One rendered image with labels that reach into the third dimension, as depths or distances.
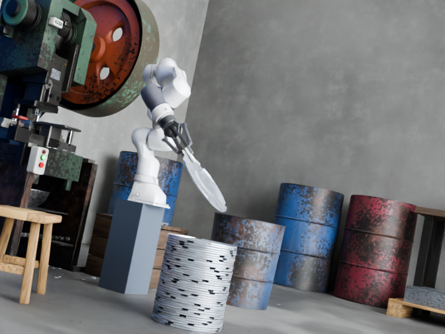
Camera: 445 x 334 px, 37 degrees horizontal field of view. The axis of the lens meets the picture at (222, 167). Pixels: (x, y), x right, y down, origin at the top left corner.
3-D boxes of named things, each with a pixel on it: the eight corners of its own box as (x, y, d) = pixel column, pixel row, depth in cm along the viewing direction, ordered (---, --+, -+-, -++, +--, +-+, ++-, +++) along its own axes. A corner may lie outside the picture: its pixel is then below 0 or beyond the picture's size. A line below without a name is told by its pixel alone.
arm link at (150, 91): (185, 105, 300) (170, 120, 304) (170, 83, 305) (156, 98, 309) (160, 101, 285) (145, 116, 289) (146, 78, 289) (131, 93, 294)
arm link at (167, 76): (151, 75, 320) (148, 109, 295) (176, 49, 313) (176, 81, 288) (168, 88, 325) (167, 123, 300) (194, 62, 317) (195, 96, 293)
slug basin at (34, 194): (59, 212, 380) (62, 195, 381) (15, 205, 351) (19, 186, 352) (16, 203, 397) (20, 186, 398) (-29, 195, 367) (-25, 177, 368)
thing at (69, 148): (75, 156, 389) (77, 146, 389) (18, 140, 350) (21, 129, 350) (37, 150, 403) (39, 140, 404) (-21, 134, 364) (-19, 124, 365)
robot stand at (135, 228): (147, 294, 340) (165, 207, 343) (124, 293, 325) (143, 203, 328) (121, 287, 350) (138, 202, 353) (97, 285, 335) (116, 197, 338)
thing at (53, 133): (77, 153, 368) (82, 129, 369) (60, 148, 356) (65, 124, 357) (44, 148, 380) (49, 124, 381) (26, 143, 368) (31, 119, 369)
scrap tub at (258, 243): (281, 309, 389) (296, 228, 393) (251, 311, 353) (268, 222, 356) (219, 293, 409) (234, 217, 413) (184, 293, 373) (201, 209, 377)
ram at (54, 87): (63, 108, 379) (74, 57, 381) (45, 102, 366) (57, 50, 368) (41, 105, 387) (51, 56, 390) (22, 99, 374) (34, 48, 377)
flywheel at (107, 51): (50, 85, 449) (124, 130, 414) (29, 77, 431) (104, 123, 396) (98, -11, 443) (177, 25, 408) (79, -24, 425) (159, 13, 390)
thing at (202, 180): (220, 189, 296) (221, 187, 296) (229, 224, 271) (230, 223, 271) (180, 144, 283) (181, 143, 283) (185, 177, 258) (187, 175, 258)
